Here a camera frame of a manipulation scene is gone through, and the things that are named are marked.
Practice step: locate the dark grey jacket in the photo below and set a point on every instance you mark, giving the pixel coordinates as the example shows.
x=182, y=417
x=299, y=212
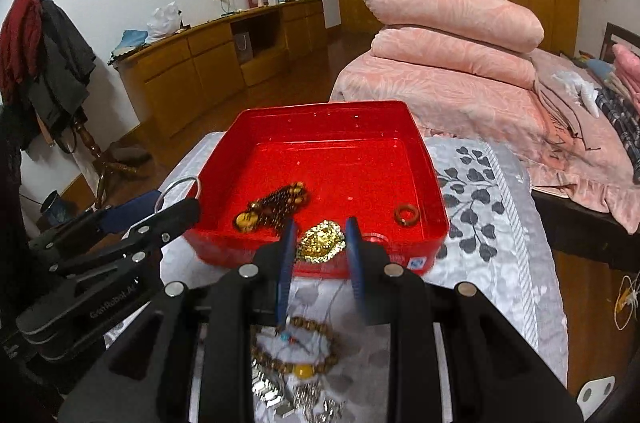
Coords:
x=65, y=63

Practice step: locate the plaid folded clothes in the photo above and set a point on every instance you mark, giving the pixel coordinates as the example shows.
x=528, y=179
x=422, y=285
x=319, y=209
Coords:
x=625, y=123

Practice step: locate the brown cushion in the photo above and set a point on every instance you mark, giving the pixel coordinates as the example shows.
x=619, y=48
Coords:
x=127, y=153

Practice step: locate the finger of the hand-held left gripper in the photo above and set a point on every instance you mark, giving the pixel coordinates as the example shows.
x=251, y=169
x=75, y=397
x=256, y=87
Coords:
x=130, y=213
x=170, y=218

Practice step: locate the blue pillow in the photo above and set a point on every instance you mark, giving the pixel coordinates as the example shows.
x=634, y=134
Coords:
x=597, y=65

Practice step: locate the wooden coat rack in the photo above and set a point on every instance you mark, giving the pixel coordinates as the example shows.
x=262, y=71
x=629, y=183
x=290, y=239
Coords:
x=85, y=138

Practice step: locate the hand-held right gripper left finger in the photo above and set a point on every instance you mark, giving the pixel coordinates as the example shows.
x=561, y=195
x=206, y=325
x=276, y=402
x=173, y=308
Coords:
x=287, y=263

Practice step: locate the pink folded blanket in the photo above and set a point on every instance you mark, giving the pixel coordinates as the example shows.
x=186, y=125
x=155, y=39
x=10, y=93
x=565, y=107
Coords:
x=629, y=63

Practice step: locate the white metal bracket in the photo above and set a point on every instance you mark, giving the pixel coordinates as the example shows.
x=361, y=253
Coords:
x=597, y=395

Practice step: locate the white plastic bag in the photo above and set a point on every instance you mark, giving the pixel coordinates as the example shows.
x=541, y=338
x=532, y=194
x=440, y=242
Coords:
x=162, y=23

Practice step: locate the blue cloth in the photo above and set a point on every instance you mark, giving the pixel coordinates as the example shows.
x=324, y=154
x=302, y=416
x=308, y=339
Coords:
x=131, y=39

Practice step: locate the thin silver bangle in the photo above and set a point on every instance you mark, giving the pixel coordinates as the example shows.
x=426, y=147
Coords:
x=180, y=178

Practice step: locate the blue waste bin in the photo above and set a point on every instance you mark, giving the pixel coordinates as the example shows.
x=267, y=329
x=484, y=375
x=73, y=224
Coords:
x=57, y=210

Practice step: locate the white cloth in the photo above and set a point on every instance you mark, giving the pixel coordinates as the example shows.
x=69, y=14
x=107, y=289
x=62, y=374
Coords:
x=585, y=93

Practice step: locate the red scarf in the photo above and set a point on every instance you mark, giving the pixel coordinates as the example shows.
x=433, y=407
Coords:
x=20, y=38

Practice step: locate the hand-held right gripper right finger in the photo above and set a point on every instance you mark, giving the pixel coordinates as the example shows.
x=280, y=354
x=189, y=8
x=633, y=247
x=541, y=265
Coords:
x=356, y=263

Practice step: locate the grey leaf-print bedspread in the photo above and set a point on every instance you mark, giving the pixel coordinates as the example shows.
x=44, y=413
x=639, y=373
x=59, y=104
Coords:
x=480, y=223

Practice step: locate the wooden sideboard cabinet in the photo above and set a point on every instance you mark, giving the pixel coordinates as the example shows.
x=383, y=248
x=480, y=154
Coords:
x=210, y=63

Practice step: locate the red tin box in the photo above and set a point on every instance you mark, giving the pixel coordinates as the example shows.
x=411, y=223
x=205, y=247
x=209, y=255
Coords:
x=325, y=163

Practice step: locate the grey paper bag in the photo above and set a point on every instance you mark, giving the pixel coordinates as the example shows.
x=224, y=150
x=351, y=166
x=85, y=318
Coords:
x=243, y=48

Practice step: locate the pink folded quilt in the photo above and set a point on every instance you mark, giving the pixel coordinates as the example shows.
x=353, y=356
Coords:
x=450, y=58
x=450, y=10

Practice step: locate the pink bed cover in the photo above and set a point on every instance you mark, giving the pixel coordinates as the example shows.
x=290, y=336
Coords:
x=450, y=113

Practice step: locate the gold pendant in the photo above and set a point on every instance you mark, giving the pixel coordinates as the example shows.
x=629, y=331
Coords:
x=322, y=243

